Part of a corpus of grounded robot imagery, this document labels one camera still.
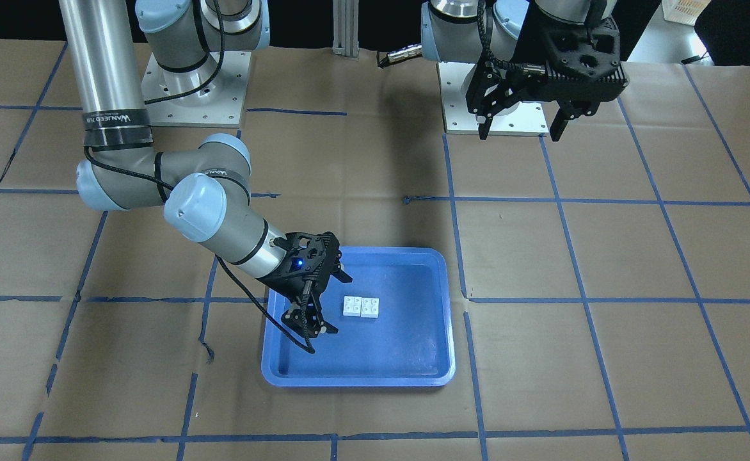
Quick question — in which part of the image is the white block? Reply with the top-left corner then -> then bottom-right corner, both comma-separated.
342,296 -> 363,317
360,297 -> 380,318

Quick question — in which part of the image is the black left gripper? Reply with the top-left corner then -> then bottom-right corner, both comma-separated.
466,13 -> 629,142

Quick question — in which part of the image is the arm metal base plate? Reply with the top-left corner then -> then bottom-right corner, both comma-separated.
438,61 -> 550,136
140,50 -> 252,129

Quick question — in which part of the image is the blue plastic tray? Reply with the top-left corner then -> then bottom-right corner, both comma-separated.
260,247 -> 456,387

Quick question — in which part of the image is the aluminium frame post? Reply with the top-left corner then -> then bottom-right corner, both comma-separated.
331,0 -> 360,60

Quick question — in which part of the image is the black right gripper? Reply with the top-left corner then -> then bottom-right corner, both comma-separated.
263,232 -> 353,339

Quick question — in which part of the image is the brown paper table cover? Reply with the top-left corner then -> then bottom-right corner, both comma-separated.
0,40 -> 750,460

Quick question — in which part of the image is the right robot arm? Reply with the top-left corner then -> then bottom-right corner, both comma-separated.
60,1 -> 352,343

